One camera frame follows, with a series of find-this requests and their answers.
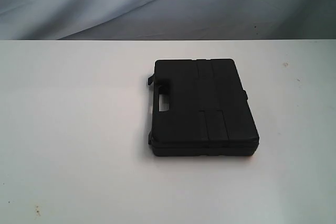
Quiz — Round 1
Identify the white backdrop cloth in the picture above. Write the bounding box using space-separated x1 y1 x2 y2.
1 0 335 40

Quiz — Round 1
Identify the black plastic carry case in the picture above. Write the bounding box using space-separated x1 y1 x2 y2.
148 59 259 156

